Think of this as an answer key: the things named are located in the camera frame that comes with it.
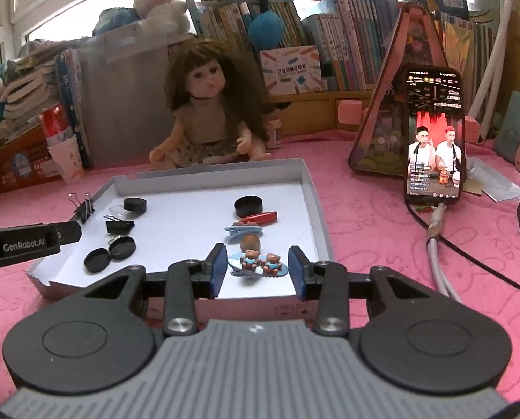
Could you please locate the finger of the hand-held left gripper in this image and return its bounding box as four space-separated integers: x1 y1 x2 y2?
46 220 83 245

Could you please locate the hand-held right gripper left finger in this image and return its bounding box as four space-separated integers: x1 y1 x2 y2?
83 243 226 336

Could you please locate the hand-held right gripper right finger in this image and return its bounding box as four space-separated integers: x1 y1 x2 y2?
288 245 422 337

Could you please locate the small black round cap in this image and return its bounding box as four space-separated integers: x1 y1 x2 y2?
84 248 111 275
109 236 137 259

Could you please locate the blue hair clip with bears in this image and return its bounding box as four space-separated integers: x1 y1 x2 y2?
229 249 289 278

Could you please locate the plain light blue hair clip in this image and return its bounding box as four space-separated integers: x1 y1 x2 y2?
224 222 263 243

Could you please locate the large black binder clip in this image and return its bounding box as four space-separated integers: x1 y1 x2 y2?
103 215 135 245

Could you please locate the white cardboard box tray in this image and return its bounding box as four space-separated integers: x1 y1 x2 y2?
27 158 334 310

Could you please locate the red crayon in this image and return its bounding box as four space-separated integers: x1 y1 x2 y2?
242 211 278 226

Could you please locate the thick black round cap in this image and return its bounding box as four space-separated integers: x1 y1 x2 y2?
123 198 148 218
234 196 264 218

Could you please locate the small black binder clip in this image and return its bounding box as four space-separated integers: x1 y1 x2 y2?
69 192 96 223

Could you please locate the white paper cup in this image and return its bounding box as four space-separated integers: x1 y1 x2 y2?
47 135 86 185

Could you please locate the pink embossed towel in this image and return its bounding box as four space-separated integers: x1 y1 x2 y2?
0 131 520 406

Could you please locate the red soda can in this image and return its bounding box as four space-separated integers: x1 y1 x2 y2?
39 102 75 147

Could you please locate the brown-haired doll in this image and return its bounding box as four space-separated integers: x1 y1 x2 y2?
149 39 282 169

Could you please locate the grey plastic storage box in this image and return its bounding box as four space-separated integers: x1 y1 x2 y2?
77 35 191 170

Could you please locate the stack of lying books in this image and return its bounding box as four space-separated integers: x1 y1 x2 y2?
0 46 75 134

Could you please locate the pink triangular printed case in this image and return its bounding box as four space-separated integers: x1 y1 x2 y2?
348 4 479 177

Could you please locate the yellow cardboard organizer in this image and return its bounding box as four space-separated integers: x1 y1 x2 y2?
266 88 374 138

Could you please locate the black smartphone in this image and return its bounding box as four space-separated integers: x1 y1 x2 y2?
403 65 467 206

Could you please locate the colourful printed stationery box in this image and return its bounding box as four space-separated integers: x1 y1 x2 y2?
260 45 324 95

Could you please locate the clear plastic sleeve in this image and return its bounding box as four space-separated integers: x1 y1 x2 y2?
465 157 520 201

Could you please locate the row of upright books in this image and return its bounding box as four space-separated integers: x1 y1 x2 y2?
186 0 411 94

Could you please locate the blue ball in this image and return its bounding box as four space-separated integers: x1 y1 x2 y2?
210 0 296 46

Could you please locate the teal notebook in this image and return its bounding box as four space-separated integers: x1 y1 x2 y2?
500 91 520 164

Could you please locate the white pipe stand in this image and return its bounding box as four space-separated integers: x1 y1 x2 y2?
465 0 520 142

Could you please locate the grey lanyard with ring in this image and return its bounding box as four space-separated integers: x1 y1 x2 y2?
426 203 463 304

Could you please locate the black cable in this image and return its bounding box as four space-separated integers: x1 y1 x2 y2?
408 203 520 293

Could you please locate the white window frame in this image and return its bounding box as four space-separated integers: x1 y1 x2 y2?
0 0 134 53

